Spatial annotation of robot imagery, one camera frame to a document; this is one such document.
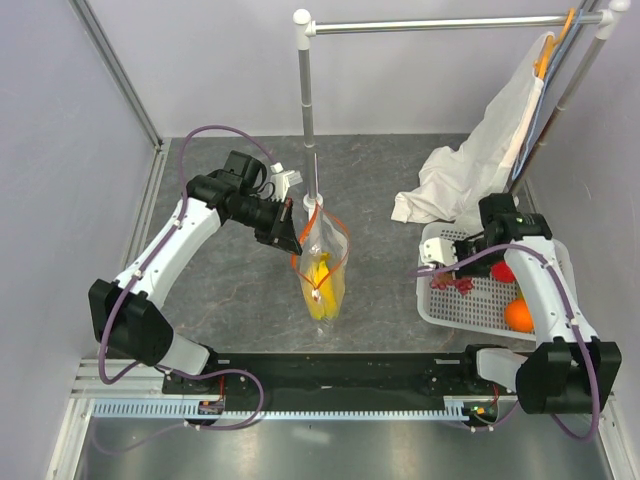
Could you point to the red apple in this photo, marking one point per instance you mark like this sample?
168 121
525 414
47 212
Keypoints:
501 272

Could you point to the metal clothes rack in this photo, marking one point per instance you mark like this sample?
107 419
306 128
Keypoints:
605 20

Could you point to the white cloth garment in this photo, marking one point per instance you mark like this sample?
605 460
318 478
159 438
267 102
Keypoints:
452 182

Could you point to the yellow banana bunch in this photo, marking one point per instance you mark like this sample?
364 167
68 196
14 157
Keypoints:
323 287

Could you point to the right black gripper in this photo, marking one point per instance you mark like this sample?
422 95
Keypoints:
465 272

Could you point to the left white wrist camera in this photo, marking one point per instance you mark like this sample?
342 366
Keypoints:
283 180

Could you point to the blue clothes hanger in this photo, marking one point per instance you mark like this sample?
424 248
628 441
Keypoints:
540 110

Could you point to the clear orange-zipper zip bag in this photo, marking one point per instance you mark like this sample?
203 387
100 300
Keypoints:
323 233

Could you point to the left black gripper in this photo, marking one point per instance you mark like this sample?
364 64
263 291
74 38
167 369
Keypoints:
281 231

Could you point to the red grape bunch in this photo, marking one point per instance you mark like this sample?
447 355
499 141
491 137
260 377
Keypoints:
447 280

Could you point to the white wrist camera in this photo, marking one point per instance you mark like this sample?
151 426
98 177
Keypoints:
283 180
437 250

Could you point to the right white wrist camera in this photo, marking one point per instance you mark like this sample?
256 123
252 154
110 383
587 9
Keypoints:
437 250

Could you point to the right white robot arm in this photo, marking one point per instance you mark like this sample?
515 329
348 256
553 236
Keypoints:
571 370

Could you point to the white plastic basket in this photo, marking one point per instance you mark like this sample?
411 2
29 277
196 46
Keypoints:
482 310

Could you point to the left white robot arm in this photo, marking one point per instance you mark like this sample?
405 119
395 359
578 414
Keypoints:
126 312

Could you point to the orange clothes hanger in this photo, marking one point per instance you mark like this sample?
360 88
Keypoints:
551 42

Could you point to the orange fruit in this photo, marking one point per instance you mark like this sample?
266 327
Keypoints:
517 316

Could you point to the white slotted cable duct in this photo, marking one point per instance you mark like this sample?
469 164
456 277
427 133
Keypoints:
452 410

